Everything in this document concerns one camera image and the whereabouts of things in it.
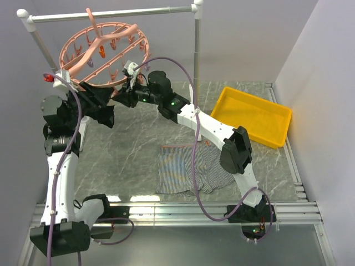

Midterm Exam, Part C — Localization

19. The grey striped boxer underwear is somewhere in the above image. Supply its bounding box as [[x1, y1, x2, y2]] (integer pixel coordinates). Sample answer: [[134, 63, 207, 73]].
[[156, 140, 235, 196]]

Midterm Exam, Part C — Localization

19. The pink round clip hanger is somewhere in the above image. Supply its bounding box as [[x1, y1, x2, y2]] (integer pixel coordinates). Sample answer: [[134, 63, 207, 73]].
[[59, 8, 151, 88]]

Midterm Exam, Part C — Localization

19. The silver clothes rack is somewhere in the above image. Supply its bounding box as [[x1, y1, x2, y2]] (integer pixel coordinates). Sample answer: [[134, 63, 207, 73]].
[[16, 0, 205, 152]]

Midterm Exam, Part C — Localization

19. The yellow plastic tray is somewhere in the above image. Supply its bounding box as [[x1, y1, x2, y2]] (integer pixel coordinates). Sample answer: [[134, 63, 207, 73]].
[[211, 86, 292, 149]]

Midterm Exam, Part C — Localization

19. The black underwear white waistband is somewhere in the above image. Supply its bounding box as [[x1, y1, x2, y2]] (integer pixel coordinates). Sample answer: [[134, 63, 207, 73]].
[[62, 87, 114, 130]]

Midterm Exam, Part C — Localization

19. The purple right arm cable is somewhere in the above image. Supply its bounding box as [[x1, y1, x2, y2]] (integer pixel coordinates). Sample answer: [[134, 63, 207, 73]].
[[135, 57, 274, 242]]

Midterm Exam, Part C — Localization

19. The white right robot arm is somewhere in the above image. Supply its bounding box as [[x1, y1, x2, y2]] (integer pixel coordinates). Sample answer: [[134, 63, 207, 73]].
[[119, 69, 273, 222]]

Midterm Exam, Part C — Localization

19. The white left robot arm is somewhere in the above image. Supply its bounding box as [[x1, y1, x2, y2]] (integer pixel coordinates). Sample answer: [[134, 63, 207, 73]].
[[30, 82, 114, 258]]

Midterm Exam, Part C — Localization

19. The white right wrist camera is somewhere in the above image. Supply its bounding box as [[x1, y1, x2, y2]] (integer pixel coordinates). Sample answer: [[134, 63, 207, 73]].
[[123, 60, 140, 89]]

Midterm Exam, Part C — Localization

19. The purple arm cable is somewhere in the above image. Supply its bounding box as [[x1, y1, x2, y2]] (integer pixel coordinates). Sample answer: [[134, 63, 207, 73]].
[[45, 77, 135, 266], [135, 57, 274, 242]]

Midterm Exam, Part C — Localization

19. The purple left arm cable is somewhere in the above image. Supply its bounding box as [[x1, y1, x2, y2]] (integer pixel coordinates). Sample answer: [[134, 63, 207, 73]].
[[45, 77, 135, 266]]

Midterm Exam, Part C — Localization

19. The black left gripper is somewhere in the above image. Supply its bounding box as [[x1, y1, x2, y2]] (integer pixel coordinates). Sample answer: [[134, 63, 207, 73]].
[[65, 81, 114, 128]]

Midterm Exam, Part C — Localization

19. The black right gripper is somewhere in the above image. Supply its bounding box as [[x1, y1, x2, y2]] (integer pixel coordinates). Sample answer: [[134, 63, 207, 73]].
[[113, 76, 162, 109]]

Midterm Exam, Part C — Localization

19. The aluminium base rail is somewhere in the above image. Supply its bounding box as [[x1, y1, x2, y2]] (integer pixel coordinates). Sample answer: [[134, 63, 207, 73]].
[[30, 201, 324, 228]]

